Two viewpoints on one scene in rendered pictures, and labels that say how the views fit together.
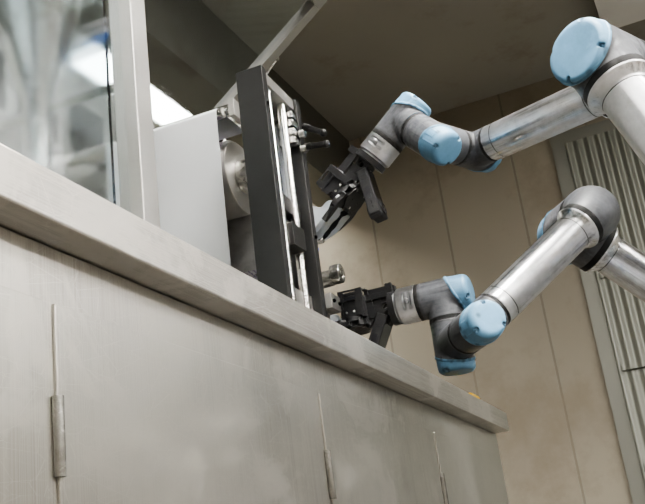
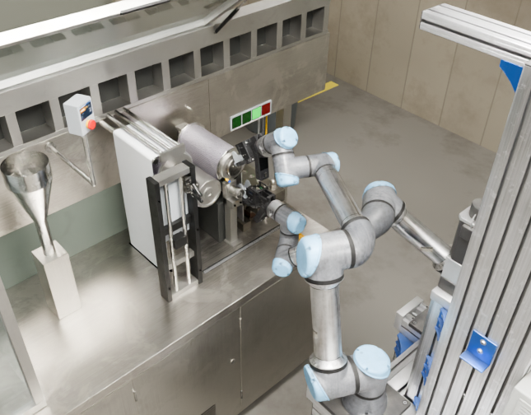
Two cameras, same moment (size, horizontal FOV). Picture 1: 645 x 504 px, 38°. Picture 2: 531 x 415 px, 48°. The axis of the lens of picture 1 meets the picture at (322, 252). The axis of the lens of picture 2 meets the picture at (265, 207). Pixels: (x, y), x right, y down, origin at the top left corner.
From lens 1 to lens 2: 2.15 m
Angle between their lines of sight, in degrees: 63
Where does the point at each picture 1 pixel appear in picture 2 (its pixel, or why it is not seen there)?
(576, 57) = (300, 263)
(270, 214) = (160, 247)
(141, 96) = (27, 372)
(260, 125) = (155, 211)
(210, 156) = not seen: hidden behind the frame
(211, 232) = not seen: hidden behind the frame
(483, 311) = (279, 268)
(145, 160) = (32, 387)
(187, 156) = (142, 170)
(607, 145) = not seen: outside the picture
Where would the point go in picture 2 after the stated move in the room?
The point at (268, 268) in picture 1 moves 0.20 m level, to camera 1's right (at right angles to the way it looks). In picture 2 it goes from (160, 263) to (208, 282)
